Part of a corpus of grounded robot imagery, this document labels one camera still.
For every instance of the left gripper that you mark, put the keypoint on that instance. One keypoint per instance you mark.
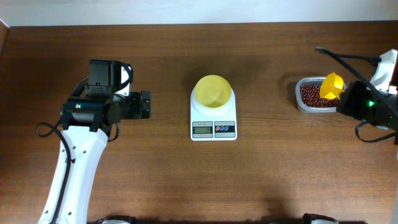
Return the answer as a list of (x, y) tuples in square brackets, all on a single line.
[(145, 104)]

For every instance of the yellow measuring scoop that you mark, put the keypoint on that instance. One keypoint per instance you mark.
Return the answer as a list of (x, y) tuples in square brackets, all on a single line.
[(332, 87)]

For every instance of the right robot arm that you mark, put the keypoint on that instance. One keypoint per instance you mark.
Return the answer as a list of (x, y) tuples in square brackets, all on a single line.
[(363, 104)]

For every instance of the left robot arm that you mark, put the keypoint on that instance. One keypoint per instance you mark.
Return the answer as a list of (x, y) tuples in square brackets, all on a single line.
[(96, 106)]

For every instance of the yellow plastic bowl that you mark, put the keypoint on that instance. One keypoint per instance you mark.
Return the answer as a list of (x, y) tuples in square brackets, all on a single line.
[(213, 91)]

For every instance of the white digital kitchen scale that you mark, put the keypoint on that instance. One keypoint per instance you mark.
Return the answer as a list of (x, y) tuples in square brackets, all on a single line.
[(213, 124)]

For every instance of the clear plastic bean container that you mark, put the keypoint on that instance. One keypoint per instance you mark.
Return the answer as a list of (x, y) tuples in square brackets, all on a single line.
[(301, 106)]

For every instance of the red beans in container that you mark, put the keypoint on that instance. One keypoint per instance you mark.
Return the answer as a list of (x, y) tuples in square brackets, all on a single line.
[(310, 95)]

